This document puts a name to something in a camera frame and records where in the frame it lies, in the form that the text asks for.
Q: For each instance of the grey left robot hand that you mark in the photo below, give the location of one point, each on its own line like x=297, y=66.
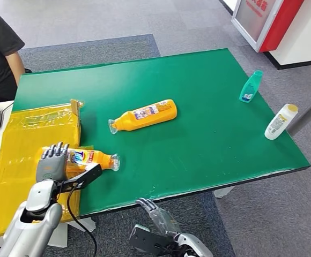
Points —
x=51, y=165

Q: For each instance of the grey metal pole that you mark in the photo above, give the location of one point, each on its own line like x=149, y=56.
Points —
x=308, y=113

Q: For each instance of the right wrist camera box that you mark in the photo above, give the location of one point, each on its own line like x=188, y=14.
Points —
x=147, y=241

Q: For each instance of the white table foot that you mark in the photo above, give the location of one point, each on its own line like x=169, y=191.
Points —
x=87, y=224
x=224, y=192

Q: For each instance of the white bottle with yellow cap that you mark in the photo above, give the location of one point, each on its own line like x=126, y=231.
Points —
x=280, y=122

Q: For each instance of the person's forearm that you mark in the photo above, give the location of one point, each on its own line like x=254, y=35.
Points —
x=16, y=65

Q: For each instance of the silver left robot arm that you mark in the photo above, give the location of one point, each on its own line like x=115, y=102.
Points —
x=32, y=220

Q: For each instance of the orange bottle with clear cap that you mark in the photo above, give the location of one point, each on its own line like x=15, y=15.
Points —
x=91, y=159
x=144, y=115

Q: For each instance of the red and white sign stand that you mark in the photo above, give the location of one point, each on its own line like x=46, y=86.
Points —
x=262, y=21

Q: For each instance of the teal plastic bottle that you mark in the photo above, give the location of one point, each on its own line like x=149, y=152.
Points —
x=250, y=87

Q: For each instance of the white cabinet with black base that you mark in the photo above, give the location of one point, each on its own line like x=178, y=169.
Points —
x=302, y=35

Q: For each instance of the green table mat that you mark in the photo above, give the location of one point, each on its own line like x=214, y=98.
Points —
x=198, y=88

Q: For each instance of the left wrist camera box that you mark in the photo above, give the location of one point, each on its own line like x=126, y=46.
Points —
x=84, y=177

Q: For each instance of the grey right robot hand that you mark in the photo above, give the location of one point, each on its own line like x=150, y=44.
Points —
x=162, y=218

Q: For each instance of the yellow plastic wrapped box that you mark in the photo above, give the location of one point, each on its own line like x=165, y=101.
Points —
x=18, y=142

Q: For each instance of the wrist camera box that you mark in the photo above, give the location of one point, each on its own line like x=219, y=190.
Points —
x=84, y=177
x=147, y=241

